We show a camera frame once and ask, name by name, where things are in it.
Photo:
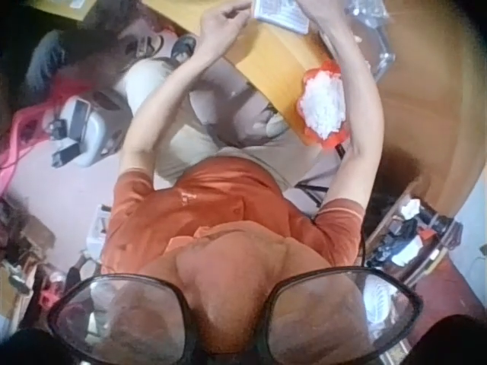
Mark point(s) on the person's left hand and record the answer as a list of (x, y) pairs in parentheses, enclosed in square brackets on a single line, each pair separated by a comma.
[(217, 30)]

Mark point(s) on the person's right hand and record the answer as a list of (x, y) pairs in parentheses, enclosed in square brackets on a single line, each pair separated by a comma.
[(316, 8)]

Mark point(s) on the white printed packet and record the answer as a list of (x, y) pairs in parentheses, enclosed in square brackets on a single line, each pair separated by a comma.
[(281, 13)]

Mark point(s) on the yellow wooden low table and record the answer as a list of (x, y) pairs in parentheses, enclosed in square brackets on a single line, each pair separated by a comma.
[(274, 61)]

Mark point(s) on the dark sandal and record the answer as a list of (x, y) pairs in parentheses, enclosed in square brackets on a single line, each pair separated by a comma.
[(183, 47)]

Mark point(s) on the brown sandal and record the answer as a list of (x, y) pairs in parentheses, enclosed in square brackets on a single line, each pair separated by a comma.
[(146, 43)]

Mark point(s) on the orange bowl of white pieces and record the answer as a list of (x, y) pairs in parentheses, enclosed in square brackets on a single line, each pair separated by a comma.
[(323, 102)]

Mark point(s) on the clear plastic bag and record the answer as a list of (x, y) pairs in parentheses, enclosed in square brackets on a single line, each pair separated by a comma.
[(365, 8)]

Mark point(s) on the person's legs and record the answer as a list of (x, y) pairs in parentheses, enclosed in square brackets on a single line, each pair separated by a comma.
[(182, 137)]

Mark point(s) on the clear plastic container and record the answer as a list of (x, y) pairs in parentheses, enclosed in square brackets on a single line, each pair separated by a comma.
[(374, 45)]

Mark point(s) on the yellow cardboard box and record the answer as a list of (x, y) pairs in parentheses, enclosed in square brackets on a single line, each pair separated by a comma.
[(62, 7)]

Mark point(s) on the red cloth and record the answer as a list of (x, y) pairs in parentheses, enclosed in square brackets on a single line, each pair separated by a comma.
[(68, 88)]

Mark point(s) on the black phone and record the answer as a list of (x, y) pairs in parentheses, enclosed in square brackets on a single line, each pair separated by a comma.
[(78, 116)]

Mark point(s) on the grey plastic stool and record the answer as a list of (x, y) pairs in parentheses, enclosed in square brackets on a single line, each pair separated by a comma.
[(85, 129)]

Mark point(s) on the small black device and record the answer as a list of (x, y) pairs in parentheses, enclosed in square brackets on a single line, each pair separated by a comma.
[(64, 153)]

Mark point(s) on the white printed box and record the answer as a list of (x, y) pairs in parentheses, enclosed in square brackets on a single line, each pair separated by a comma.
[(99, 226)]

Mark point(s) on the cluttered wooden shelf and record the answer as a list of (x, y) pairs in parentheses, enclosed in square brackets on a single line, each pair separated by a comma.
[(409, 232)]

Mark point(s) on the heap of floor clutter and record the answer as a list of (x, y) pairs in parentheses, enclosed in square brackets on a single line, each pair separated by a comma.
[(23, 262)]

